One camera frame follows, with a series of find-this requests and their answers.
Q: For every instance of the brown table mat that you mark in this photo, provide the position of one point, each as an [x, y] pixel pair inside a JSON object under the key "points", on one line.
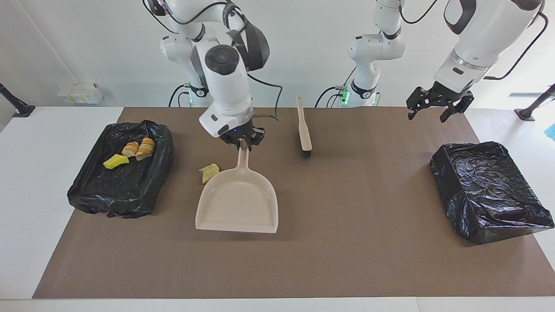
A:
{"points": [[390, 260]]}

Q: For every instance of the beige bread chunk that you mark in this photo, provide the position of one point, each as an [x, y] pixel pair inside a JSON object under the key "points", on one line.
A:
{"points": [[130, 149]]}

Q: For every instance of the pale sponge piece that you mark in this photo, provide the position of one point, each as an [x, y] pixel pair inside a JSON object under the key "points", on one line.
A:
{"points": [[209, 171]]}

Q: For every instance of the black stand foot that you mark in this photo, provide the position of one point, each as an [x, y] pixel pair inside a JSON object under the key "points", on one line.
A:
{"points": [[527, 113], [21, 109]]}

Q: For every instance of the beige plastic dustpan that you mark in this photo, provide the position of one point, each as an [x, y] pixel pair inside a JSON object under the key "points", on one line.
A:
{"points": [[238, 203]]}

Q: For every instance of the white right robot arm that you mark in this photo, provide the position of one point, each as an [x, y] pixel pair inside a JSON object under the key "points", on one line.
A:
{"points": [[225, 82]]}

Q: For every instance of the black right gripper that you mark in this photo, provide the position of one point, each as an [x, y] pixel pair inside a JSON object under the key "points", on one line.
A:
{"points": [[238, 132]]}

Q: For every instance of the white power strip box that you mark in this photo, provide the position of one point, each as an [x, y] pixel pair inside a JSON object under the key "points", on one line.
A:
{"points": [[80, 93]]}

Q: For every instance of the yellow sponge piece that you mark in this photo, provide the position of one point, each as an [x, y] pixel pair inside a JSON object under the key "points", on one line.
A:
{"points": [[115, 161]]}

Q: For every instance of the striped orange bread piece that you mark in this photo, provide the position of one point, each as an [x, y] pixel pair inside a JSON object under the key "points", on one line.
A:
{"points": [[145, 148]]}

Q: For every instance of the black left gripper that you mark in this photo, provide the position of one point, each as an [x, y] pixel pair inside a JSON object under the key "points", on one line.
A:
{"points": [[446, 93]]}

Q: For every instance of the blue object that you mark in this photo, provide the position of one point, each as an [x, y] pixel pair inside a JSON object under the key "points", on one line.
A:
{"points": [[552, 132]]}

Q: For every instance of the black bag lined bin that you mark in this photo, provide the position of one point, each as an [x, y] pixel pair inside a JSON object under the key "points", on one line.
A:
{"points": [[490, 195], [121, 190]]}

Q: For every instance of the beige hand brush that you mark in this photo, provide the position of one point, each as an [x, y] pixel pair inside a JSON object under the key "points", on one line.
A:
{"points": [[305, 130]]}

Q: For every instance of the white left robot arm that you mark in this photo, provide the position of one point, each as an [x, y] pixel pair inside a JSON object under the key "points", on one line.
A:
{"points": [[485, 34]]}

